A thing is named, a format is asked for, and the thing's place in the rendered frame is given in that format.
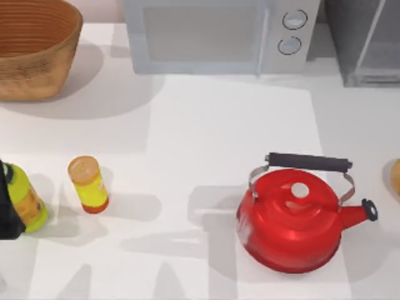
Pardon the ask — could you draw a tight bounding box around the pale microwave oven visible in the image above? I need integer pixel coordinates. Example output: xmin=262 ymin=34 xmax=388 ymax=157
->
xmin=122 ymin=0 xmax=321 ymax=78

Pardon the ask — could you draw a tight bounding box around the red kettle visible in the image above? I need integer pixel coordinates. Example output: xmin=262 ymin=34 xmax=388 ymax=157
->
xmin=236 ymin=152 xmax=378 ymax=275

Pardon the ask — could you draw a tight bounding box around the yellow can with orange lid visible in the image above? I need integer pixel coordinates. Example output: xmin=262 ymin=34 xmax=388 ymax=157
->
xmin=67 ymin=156 xmax=110 ymax=215

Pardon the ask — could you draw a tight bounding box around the microwave knob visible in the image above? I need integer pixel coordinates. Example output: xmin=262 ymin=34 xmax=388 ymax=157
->
xmin=277 ymin=35 xmax=303 ymax=56
xmin=282 ymin=9 xmax=309 ymax=31

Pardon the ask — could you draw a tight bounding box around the green bottle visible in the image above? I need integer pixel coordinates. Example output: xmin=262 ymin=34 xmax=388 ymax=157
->
xmin=3 ymin=162 xmax=49 ymax=234

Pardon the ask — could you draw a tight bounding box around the brown woven basket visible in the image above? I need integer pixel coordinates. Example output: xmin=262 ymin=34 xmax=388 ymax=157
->
xmin=0 ymin=0 xmax=84 ymax=101

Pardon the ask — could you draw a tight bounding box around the tan rounded bread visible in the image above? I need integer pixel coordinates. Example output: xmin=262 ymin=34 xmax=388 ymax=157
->
xmin=382 ymin=158 xmax=400 ymax=199

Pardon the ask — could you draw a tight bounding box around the microwave door handle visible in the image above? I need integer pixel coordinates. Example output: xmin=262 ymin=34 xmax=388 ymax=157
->
xmin=256 ymin=7 xmax=270 ymax=78

